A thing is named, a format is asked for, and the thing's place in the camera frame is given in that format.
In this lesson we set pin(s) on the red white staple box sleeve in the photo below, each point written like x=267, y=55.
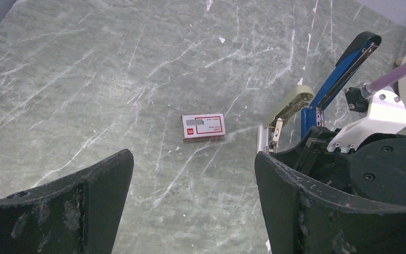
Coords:
x=203, y=125

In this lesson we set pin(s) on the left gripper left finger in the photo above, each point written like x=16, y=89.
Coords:
x=77, y=213

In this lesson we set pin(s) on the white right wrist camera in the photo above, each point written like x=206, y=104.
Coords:
x=386, y=114

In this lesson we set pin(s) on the beige white small stapler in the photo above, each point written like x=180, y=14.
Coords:
x=269, y=131

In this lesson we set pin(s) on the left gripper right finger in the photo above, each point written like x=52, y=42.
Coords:
x=303, y=215

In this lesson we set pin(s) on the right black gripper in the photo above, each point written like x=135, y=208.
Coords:
x=375, y=170

